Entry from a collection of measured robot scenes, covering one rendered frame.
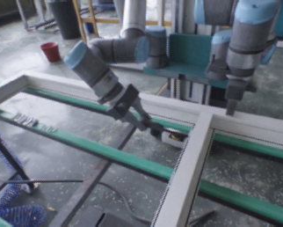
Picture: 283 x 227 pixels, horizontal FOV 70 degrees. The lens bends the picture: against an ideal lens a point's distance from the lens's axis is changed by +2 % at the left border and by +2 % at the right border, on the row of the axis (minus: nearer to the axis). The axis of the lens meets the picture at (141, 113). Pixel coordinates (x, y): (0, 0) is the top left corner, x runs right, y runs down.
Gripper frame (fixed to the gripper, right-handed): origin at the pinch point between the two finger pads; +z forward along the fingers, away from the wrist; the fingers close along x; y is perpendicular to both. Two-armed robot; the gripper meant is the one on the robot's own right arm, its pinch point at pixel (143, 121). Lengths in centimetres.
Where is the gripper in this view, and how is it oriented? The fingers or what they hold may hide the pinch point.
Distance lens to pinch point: 73.5
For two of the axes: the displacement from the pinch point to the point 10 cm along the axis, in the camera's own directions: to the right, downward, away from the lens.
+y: 6.2, -2.3, -7.5
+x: 4.2, -7.0, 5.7
